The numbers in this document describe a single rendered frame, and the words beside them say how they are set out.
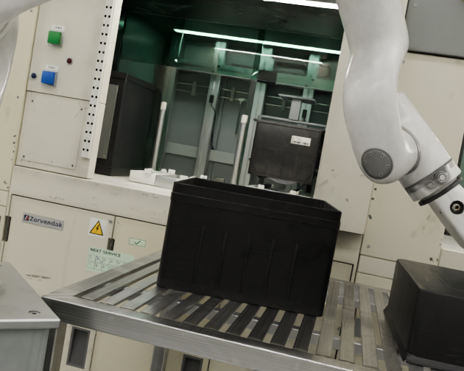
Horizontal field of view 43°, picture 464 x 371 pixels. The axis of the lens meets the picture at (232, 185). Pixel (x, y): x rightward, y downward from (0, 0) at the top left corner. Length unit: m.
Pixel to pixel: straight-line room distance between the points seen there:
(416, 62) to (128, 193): 0.73
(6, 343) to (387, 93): 0.58
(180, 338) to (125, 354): 0.74
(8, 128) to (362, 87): 1.00
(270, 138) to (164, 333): 1.18
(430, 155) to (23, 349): 0.62
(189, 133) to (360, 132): 1.54
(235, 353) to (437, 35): 0.87
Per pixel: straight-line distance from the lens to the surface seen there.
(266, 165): 1.87
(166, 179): 1.61
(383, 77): 0.85
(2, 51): 0.86
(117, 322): 0.80
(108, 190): 1.46
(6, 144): 1.59
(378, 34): 0.89
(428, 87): 1.36
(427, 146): 0.91
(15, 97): 1.59
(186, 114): 2.34
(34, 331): 0.75
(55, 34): 1.55
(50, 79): 1.53
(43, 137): 1.55
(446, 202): 0.91
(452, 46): 1.37
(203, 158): 2.25
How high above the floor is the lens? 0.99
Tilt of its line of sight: 3 degrees down
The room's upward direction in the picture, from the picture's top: 10 degrees clockwise
